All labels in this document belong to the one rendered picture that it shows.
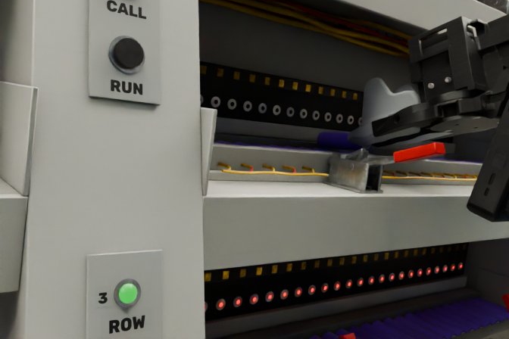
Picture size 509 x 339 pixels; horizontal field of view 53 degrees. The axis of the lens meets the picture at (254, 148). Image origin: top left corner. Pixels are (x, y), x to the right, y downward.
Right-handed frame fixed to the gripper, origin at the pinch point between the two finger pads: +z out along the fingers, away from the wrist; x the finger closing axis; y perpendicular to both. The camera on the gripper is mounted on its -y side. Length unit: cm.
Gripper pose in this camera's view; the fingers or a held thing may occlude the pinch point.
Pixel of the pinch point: (366, 143)
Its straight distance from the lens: 53.3
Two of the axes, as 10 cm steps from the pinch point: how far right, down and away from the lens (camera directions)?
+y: -0.9, -9.8, 2.0
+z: -6.1, 2.1, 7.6
